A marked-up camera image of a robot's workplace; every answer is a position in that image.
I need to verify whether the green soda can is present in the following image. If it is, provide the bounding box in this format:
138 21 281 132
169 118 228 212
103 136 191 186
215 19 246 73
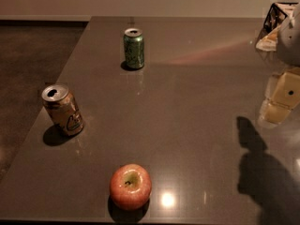
123 28 144 69

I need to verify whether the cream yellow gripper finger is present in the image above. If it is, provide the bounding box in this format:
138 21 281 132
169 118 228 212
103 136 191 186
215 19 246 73
260 70 300 125

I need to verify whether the red apple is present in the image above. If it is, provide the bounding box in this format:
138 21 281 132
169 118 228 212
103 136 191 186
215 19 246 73
110 164 152 211

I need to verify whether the gold brown soda can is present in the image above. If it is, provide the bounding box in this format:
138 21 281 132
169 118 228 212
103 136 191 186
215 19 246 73
41 83 83 137

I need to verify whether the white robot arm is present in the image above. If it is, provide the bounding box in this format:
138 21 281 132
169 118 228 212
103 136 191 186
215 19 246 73
256 2 300 127

